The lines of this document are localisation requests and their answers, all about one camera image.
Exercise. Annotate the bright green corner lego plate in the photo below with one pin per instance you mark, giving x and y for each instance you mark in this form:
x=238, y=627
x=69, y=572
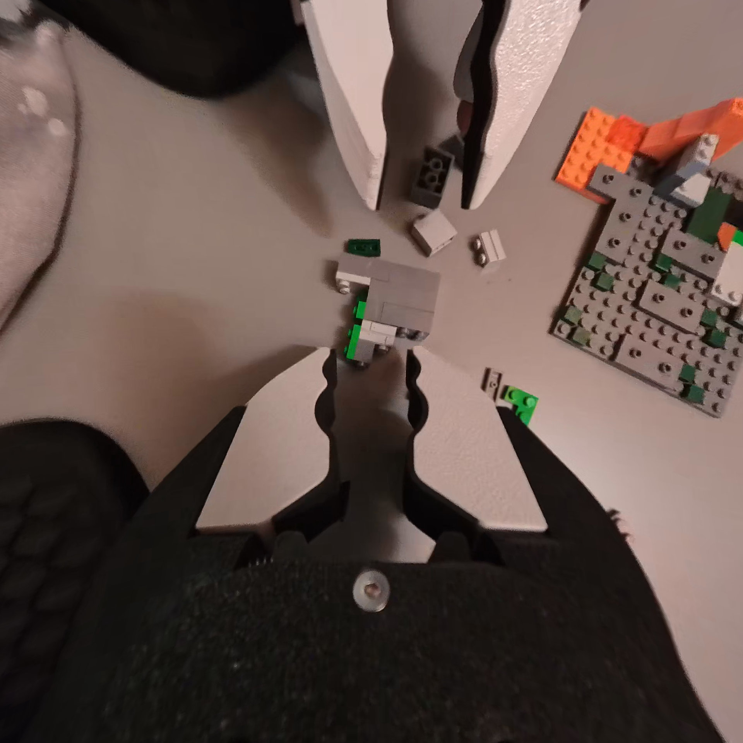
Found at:
x=519, y=403

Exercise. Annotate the grey lego wall section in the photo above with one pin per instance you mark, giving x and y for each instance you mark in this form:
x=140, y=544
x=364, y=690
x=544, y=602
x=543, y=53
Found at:
x=400, y=290

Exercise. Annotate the small dark green lego plate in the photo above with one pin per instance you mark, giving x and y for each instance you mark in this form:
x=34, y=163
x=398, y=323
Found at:
x=364, y=247

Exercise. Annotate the person's left hand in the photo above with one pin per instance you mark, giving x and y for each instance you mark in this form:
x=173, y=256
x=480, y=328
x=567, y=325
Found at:
x=465, y=119

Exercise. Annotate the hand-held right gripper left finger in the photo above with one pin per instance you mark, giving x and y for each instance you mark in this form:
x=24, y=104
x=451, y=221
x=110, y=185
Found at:
x=267, y=464

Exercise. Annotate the partly built grey lego model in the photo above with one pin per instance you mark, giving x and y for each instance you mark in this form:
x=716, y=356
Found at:
x=650, y=278

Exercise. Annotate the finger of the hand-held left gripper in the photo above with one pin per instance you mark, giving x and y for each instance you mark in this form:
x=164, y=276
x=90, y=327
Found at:
x=354, y=87
x=528, y=69

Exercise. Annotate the small dark grey lego tile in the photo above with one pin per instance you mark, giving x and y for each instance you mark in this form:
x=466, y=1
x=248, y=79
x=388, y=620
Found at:
x=492, y=383

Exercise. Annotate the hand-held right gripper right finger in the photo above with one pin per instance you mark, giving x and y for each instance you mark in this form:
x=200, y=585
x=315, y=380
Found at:
x=476, y=464

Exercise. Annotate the black mesh armrest pad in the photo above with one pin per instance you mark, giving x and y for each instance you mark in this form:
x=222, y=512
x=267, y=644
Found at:
x=174, y=40

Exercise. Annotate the grey splattered hoodie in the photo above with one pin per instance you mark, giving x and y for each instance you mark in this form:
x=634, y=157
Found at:
x=29, y=174

